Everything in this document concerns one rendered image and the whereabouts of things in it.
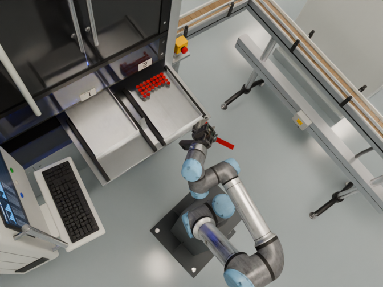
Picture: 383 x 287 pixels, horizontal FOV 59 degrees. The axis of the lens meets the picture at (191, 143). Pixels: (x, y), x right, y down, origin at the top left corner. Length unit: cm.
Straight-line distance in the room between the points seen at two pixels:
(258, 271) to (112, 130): 102
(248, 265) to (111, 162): 87
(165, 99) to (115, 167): 47
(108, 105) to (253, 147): 143
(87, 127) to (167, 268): 122
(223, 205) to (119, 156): 59
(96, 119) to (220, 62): 165
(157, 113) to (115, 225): 104
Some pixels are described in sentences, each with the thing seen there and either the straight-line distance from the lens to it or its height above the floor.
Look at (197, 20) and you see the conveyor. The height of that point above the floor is 93.
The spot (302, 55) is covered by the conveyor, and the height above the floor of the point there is 93.
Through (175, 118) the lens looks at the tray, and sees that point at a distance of 189.
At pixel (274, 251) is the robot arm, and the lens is 135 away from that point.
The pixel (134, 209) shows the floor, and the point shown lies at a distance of 262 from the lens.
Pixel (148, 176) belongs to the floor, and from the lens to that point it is 268.
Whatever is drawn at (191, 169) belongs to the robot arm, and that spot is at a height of 140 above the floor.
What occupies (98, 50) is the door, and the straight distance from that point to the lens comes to 159.
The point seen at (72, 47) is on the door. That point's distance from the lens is 149.
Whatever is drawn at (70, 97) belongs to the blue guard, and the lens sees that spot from 174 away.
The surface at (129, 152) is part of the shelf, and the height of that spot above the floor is 88.
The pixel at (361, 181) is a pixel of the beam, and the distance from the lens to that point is 259.
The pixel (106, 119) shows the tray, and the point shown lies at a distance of 188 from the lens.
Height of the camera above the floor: 258
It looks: 67 degrees down
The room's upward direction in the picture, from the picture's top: 21 degrees clockwise
